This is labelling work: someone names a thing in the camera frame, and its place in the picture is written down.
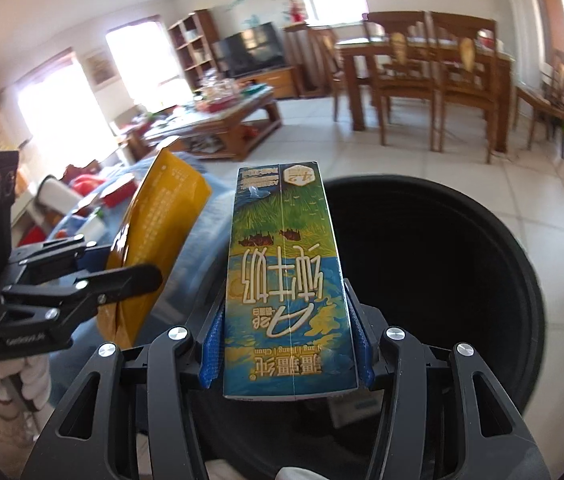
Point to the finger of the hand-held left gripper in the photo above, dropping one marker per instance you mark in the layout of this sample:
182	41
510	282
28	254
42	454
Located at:
52	252
127	280

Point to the red cushion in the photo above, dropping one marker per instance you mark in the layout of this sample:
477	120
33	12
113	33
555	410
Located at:
87	184

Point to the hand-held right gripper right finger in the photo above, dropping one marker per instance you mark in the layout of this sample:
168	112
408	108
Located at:
362	350

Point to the wooden television cabinet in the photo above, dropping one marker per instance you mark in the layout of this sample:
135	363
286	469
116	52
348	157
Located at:
277	82

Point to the person's left hand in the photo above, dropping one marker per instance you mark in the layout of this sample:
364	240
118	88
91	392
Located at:
34	382

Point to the wooden corner stand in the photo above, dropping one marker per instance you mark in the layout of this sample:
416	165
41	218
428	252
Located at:
297	60

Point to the black television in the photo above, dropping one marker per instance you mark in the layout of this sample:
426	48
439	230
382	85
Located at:
252	50

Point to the blue green milk carton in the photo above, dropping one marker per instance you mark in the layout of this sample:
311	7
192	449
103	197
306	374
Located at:
287	285

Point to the wooden dining chair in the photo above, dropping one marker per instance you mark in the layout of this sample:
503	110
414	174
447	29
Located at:
544	102
467	92
332	70

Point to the black round bin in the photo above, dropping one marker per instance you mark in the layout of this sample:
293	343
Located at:
437	285

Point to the wooden coffee table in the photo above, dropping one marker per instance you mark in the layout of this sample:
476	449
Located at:
242	125

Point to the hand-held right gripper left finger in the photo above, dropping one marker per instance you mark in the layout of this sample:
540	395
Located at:
213	355

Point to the yellow snack packet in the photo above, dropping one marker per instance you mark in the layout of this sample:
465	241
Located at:
162	210

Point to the red flower decoration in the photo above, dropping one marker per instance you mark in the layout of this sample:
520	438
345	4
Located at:
296	11

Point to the white radiator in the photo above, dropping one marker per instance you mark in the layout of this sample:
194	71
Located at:
522	30

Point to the wooden bookshelf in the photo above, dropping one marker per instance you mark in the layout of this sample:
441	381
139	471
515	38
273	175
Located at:
194	50

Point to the small framed wall picture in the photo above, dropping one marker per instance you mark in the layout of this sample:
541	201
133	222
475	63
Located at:
98	70

